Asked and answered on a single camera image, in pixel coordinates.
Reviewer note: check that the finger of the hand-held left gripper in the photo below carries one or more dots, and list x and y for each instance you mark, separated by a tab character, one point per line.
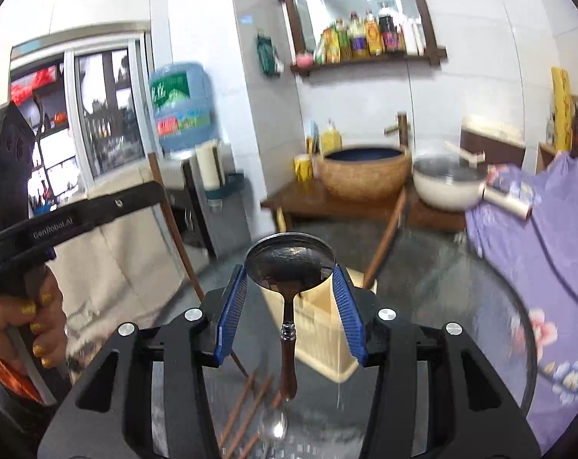
126	201

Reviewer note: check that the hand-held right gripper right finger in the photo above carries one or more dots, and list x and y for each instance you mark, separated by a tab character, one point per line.
351	315

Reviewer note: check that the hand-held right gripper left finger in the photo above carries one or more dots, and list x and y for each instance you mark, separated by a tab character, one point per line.
231	315

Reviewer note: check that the cream perforated utensil holder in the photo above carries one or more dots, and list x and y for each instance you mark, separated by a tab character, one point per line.
322	334

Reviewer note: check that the steel spoon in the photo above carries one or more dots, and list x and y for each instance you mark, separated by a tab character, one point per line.
272	425

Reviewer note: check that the person's left forearm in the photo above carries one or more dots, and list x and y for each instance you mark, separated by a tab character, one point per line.
2	373

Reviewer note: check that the person's left hand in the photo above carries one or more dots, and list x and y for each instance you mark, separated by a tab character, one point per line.
35	311

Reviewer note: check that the grey water dispenser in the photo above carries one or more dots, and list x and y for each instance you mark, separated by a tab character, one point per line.
198	220

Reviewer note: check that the sliding window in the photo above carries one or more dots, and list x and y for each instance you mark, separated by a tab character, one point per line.
107	114

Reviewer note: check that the white paper cup stack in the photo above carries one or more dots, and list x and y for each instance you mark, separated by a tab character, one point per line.
208	165

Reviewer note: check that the teal cup holder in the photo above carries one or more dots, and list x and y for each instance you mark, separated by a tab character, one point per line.
229	186

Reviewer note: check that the blue water bottle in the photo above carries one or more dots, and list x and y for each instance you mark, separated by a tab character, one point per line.
183	105

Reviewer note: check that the wooden counter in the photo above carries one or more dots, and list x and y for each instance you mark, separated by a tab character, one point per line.
308	205

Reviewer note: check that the woven pattern basin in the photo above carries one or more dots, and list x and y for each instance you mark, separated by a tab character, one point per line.
365	177

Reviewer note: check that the yellow cup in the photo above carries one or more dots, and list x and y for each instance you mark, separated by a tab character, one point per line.
303	168

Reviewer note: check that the white pan with lid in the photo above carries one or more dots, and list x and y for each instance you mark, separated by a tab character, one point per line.
446	184

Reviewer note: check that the yellow soap bottle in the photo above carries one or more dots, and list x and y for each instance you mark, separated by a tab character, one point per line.
331	141

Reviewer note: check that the bronze faucet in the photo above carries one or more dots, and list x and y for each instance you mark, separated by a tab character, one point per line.
401	129

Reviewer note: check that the purple floral cloth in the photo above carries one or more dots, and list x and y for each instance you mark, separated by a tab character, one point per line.
547	258

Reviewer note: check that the green hanging packet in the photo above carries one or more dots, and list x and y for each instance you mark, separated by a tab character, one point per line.
269	55

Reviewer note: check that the brown and cream rice cooker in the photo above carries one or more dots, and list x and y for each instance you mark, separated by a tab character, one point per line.
494	146

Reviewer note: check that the pink small jar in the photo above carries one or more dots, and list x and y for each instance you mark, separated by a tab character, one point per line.
304	60

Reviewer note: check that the small wooden box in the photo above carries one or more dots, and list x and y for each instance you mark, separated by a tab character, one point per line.
546	158

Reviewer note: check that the yellow roll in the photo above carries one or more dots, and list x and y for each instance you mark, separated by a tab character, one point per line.
562	110

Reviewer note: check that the wooden framed wall shelf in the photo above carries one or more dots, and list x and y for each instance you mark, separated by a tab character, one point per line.
432	19

